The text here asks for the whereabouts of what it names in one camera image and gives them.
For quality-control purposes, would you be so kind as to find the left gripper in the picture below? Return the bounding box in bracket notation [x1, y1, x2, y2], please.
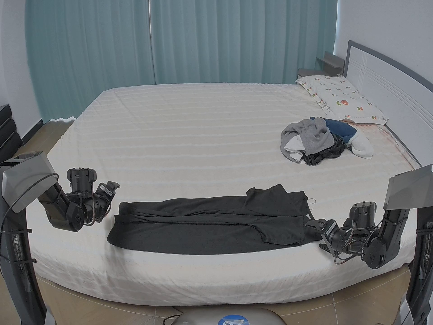
[87, 181, 122, 221]

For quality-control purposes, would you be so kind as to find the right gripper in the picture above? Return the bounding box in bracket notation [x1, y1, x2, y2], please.
[304, 219, 352, 257]

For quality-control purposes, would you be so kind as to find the black T-shirt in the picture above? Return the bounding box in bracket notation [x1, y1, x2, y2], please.
[107, 184, 323, 254]

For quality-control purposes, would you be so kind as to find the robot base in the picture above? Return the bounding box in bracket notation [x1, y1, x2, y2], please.
[174, 309, 281, 325]

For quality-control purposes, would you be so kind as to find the bed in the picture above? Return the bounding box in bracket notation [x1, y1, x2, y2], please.
[24, 40, 433, 306]

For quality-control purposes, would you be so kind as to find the pile of clothes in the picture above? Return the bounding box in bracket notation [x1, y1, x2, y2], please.
[280, 116, 374, 166]

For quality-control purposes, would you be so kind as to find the black chest of drawers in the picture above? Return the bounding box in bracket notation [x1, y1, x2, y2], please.
[0, 104, 23, 148]

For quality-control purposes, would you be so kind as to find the blue-green curtain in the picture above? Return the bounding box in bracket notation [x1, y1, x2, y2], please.
[26, 0, 155, 123]
[150, 0, 339, 84]

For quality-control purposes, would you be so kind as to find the white printed pillow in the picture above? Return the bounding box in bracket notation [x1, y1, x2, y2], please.
[295, 75, 388, 125]

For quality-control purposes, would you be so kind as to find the grey bedside table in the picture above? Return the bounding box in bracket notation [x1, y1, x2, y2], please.
[298, 51, 345, 78]

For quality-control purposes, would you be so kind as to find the black cable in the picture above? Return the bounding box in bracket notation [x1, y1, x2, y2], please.
[163, 304, 183, 321]
[334, 249, 363, 267]

